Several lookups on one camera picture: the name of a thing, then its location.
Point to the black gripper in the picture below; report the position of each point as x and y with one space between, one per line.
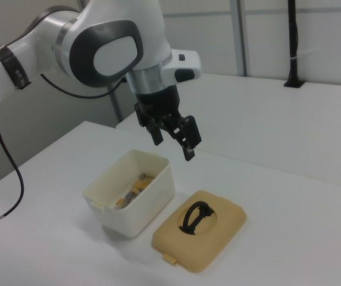
158 102

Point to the tan plastic case lid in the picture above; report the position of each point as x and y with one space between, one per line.
217 238

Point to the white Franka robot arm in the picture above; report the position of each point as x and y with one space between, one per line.
113 35

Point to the white plastic tool case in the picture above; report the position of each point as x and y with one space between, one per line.
146 208

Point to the yellow grey small tools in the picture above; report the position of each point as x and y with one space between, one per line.
137 186

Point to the black pole with base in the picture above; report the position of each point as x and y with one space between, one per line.
292 35

